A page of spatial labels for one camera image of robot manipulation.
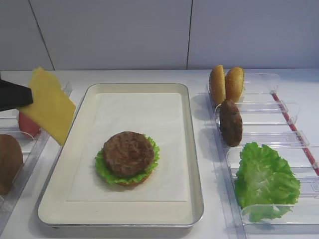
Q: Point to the green lettuce under patty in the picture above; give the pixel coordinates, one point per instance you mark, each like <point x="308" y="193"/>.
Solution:
<point x="106" y="173"/>

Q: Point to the bottom bun under lettuce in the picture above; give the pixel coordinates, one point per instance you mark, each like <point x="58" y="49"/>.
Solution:
<point x="134" y="180"/>

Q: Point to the green lettuce leaf in rack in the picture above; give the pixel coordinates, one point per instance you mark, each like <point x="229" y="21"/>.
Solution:
<point x="265" y="184"/>

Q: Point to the sesame bun half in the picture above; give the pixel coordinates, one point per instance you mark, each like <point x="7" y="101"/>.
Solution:
<point x="217" y="84"/>
<point x="234" y="83"/>

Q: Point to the brown meat patty on tray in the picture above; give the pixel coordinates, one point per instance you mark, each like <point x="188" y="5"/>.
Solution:
<point x="128" y="153"/>

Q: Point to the left sesame bun half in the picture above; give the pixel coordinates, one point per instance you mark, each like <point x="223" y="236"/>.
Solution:
<point x="217" y="84"/>

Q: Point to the red tomato slice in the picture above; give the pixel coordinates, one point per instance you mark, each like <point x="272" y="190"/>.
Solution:
<point x="27" y="126"/>

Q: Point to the right sesame bun half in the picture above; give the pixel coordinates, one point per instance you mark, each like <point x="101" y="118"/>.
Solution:
<point x="234" y="83"/>

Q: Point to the cream metal tray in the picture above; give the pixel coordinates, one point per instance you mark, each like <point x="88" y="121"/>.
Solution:
<point x="56" y="210"/>

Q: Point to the white paper liner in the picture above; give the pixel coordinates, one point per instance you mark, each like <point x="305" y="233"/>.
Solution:
<point x="158" y="116"/>

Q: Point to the brown meat patty in rack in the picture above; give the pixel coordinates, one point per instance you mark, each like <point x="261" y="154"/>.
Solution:
<point x="230" y="123"/>

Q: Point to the clear acrylic left rack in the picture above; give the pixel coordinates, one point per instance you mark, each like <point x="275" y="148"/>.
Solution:
<point x="31" y="148"/>

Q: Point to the clear acrylic right rack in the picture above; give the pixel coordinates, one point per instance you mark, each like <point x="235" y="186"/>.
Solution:
<point x="268" y="121"/>

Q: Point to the clear acrylic rack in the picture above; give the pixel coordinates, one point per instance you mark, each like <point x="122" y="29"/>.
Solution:
<point x="268" y="121"/>
<point x="31" y="148"/>

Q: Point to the yellow cheese slice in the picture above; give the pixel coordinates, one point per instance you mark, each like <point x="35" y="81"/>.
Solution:
<point x="51" y="109"/>

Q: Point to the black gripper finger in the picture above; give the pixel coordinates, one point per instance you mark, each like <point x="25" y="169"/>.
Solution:
<point x="13" y="96"/>

